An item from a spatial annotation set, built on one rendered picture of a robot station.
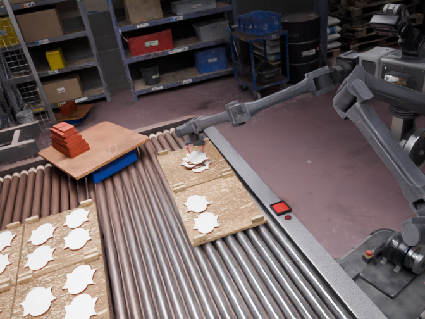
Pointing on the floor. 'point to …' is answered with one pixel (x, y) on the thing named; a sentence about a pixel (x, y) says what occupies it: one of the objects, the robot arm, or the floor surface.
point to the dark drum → (300, 44)
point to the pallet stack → (344, 16)
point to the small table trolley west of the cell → (246, 81)
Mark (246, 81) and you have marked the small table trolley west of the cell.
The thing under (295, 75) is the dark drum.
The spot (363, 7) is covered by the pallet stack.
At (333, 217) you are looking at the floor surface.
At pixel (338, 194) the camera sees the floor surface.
